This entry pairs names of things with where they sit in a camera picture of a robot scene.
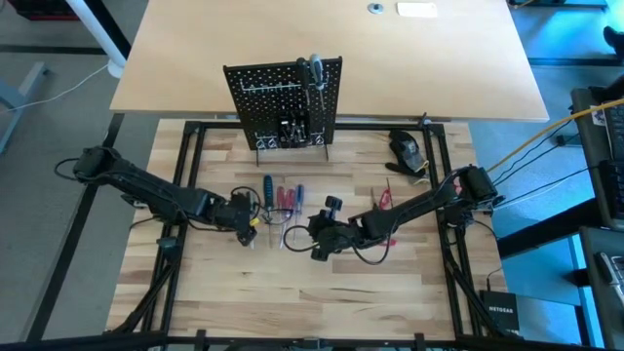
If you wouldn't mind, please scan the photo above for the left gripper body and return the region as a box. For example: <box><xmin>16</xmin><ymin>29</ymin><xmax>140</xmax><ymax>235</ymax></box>
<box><xmin>213</xmin><ymin>192</ymin><xmax>259</xmax><ymax>235</ymax></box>

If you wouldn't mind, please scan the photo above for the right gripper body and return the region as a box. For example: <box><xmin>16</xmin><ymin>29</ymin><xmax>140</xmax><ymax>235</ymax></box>
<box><xmin>307</xmin><ymin>210</ymin><xmax>365</xmax><ymax>253</ymax></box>

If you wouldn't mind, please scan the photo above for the blue clear-handled screwdriver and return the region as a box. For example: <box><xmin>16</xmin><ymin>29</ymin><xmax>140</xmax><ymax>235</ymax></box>
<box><xmin>291</xmin><ymin>183</ymin><xmax>306</xmax><ymax>244</ymax></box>

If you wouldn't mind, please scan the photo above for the teal black-handled screwdriver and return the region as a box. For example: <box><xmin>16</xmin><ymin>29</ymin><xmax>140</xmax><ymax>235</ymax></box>
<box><xmin>262</xmin><ymin>174</ymin><xmax>276</xmax><ymax>250</ymax></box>

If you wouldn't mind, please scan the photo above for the large grey black screwdriver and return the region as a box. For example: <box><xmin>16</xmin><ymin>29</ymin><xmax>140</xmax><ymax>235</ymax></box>
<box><xmin>309</xmin><ymin>53</ymin><xmax>328</xmax><ymax>114</ymax></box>

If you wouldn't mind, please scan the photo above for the black metal peg board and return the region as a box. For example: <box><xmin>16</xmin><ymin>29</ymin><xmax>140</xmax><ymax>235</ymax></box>
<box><xmin>222</xmin><ymin>56</ymin><xmax>344</xmax><ymax>169</ymax></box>

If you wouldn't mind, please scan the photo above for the black plastic bin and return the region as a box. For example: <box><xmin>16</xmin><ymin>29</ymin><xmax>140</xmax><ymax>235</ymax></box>
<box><xmin>276</xmin><ymin>111</ymin><xmax>312</xmax><ymax>148</ymax></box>

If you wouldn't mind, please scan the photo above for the tan wooden desk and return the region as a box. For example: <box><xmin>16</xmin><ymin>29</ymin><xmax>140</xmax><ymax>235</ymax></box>
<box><xmin>108</xmin><ymin>0</ymin><xmax>551</xmax><ymax>123</ymax></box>

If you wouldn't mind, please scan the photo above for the white card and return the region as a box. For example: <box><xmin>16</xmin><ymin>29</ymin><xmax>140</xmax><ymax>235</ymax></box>
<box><xmin>395</xmin><ymin>1</ymin><xmax>440</xmax><ymax>20</ymax></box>

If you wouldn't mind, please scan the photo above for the white desk leg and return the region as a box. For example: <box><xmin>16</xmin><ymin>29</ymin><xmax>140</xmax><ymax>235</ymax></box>
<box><xmin>64</xmin><ymin>0</ymin><xmax>129</xmax><ymax>79</ymax></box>

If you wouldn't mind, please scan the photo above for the grey table leg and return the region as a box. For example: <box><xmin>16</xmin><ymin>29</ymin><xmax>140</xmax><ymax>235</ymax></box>
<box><xmin>0</xmin><ymin>60</ymin><xmax>51</xmax><ymax>153</ymax></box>

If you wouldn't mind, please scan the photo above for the black side desk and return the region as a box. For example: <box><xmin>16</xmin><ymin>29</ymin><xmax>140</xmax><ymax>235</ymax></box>
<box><xmin>568</xmin><ymin>72</ymin><xmax>624</xmax><ymax>230</ymax></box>
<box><xmin>578</xmin><ymin>226</ymin><xmax>624</xmax><ymax>351</ymax></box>

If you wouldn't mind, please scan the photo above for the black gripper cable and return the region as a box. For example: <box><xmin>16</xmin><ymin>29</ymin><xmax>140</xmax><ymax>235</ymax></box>
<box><xmin>281</xmin><ymin>222</ymin><xmax>319</xmax><ymax>254</ymax></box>
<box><xmin>228</xmin><ymin>184</ymin><xmax>293</xmax><ymax>226</ymax></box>

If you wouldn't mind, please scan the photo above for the small red-handled tool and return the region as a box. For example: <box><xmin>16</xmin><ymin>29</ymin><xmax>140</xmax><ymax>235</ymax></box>
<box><xmin>375</xmin><ymin>176</ymin><xmax>396</xmax><ymax>212</ymax></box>

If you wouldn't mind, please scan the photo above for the black frame clamp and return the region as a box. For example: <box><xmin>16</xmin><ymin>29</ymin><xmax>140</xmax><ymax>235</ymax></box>
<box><xmin>155</xmin><ymin>235</ymin><xmax>182</xmax><ymax>253</ymax></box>

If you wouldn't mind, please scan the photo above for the silver wire ring rack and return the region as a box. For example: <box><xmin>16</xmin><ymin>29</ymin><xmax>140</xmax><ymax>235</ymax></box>
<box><xmin>253</xmin><ymin>130</ymin><xmax>328</xmax><ymax>150</ymax></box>

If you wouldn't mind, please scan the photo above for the black aluminium table frame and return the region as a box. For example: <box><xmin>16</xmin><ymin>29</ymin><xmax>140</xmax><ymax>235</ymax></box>
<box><xmin>104</xmin><ymin>119</ymin><xmax>521</xmax><ymax>351</ymax></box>

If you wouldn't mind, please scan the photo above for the silver wire hook rack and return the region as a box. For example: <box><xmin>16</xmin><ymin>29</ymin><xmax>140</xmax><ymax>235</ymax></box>
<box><xmin>237</xmin><ymin>77</ymin><xmax>332</xmax><ymax>97</ymax></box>

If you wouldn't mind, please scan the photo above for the black network switch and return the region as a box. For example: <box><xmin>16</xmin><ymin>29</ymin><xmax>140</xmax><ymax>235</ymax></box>
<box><xmin>479</xmin><ymin>289</ymin><xmax>522</xmax><ymax>333</ymax></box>

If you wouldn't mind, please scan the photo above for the white floor cable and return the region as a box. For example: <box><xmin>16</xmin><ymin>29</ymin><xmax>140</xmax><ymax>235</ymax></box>
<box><xmin>0</xmin><ymin>61</ymin><xmax>112</xmax><ymax>117</ymax></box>

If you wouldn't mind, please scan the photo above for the yellow hanging cable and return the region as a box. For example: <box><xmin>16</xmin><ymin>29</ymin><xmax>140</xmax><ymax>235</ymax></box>
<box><xmin>486</xmin><ymin>96</ymin><xmax>624</xmax><ymax>176</ymax></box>

